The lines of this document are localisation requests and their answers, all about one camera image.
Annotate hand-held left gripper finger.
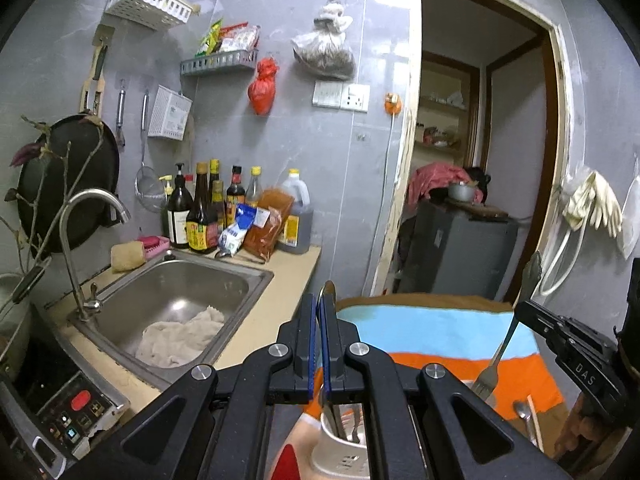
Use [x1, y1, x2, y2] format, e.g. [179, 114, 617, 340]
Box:
[320, 293, 572, 480]
[62, 293, 321, 480]

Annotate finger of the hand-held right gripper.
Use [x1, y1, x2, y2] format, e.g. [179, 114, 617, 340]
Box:
[514, 300, 571, 350]

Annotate steel fork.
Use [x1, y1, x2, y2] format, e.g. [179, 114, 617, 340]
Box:
[470, 251, 545, 403]

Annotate steel table knife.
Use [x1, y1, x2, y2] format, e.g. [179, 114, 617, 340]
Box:
[322, 280, 347, 443]

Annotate white utensil holder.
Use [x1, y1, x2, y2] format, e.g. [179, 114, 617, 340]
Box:
[309, 399, 372, 477]

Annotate person's right hand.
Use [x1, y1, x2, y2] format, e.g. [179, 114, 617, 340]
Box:
[554, 394, 602, 462]

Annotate wooden chopstick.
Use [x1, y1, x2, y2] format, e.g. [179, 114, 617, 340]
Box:
[526, 394, 547, 455]

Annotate orange blue brown striped cloth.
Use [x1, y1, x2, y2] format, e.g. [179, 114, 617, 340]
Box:
[287, 295, 567, 461]

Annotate grey metal cabinet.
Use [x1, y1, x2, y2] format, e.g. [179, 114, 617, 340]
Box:
[398, 199, 519, 302]

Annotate red plastic object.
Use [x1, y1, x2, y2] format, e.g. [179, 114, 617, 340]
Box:
[271, 441, 302, 480]

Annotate clear plastic bag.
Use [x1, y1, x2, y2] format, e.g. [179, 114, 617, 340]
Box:
[616, 157, 640, 261]

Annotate cream rubber gloves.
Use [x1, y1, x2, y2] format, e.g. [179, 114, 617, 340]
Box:
[561, 170, 624, 239]

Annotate cooking oil jug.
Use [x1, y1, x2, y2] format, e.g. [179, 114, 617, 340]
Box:
[276, 168, 315, 256]

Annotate orange snack packet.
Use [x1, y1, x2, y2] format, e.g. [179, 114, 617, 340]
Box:
[242, 187, 296, 264]

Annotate white rag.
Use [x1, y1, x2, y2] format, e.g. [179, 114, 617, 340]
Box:
[134, 304, 226, 369]

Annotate blue white packet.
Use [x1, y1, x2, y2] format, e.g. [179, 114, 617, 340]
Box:
[218, 203, 271, 257]

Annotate small steel pot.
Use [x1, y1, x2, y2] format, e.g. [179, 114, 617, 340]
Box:
[447, 181, 477, 204]

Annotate steel sink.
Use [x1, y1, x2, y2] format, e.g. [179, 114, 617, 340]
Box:
[66, 249, 275, 392]

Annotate soy sauce bottle yellow label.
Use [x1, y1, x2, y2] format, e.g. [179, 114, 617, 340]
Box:
[185, 162, 220, 255]

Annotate clear bottle yellow cap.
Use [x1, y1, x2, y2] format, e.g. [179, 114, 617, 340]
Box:
[244, 166, 265, 211]

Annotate dark bottle red label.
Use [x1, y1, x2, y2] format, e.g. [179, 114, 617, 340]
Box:
[225, 165, 246, 232]

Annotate red cloth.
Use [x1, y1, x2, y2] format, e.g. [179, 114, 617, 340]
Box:
[407, 162, 475, 207]

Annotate dark pump bottle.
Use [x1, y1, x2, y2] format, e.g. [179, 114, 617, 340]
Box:
[166, 162, 195, 250]

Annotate tall dark sauce bottle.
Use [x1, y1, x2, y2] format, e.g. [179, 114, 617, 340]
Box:
[208, 158, 227, 221]

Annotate yellow sponge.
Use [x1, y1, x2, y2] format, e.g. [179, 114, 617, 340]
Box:
[110, 241, 147, 274]

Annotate wooden shelf with clutter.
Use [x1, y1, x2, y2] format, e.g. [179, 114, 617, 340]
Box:
[416, 52, 482, 157]

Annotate steel mesh strainer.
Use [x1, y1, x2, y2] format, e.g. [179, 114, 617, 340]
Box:
[133, 90, 169, 212]

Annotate induction cooker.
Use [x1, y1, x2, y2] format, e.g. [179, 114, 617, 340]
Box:
[0, 329, 132, 480]

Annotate red plastic bag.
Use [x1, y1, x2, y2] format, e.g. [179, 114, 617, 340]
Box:
[247, 57, 279, 116]

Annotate steel faucet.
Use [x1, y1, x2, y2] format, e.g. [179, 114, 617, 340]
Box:
[58, 188, 132, 323]

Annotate white slotted hanging basket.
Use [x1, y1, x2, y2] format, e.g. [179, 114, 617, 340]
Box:
[147, 84, 194, 142]

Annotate black round pan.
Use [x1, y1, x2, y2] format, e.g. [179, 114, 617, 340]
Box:
[17, 113, 122, 262]

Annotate plastic bag with dark contents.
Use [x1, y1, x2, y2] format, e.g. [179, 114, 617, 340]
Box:
[290, 0, 357, 81]

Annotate steel peeler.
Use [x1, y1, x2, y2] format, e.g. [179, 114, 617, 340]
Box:
[115, 86, 127, 149]

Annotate red white noodle packet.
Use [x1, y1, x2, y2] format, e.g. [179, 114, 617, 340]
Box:
[218, 22, 262, 54]

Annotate green snack packet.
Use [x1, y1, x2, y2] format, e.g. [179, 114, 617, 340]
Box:
[195, 19, 224, 57]

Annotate wooden hanging spatula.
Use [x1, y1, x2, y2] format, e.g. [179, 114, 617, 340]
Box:
[78, 24, 114, 117]

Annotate white plastic basket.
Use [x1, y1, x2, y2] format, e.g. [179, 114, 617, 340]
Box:
[103, 0, 194, 31]

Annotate white hose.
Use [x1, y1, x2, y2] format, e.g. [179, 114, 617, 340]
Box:
[536, 224, 584, 297]

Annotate white power cable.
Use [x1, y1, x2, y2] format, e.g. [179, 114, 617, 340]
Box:
[381, 112, 397, 283]

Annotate white wall switch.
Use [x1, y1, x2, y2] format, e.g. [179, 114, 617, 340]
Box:
[312, 80, 344, 110]

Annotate white wall socket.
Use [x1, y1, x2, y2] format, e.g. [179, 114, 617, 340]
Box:
[340, 83, 371, 113]

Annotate grey wall shelf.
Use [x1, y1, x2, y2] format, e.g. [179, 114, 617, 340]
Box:
[179, 49, 260, 78]

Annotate steel cooking pot black handle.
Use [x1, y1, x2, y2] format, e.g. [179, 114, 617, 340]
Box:
[0, 256, 53, 363]

